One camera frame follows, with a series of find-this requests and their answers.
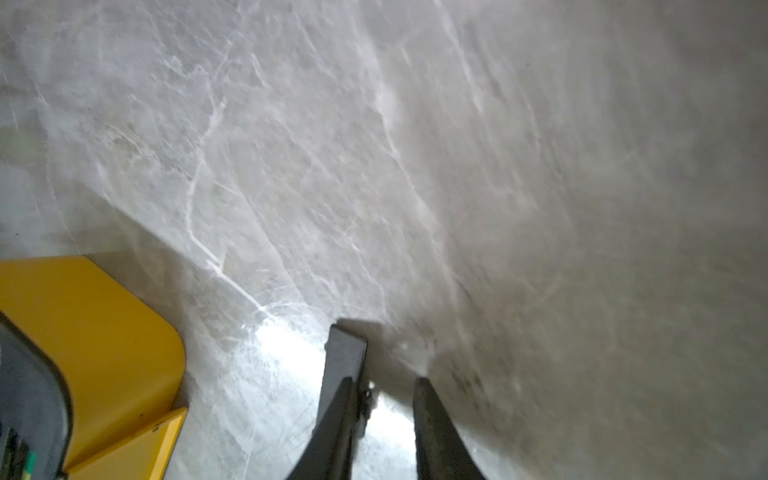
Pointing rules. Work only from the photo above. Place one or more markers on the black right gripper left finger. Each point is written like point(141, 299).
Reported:
point(327, 453)

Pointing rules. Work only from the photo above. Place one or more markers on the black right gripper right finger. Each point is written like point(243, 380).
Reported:
point(440, 452)

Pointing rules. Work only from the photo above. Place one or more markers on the black battery cover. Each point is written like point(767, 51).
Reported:
point(345, 356)

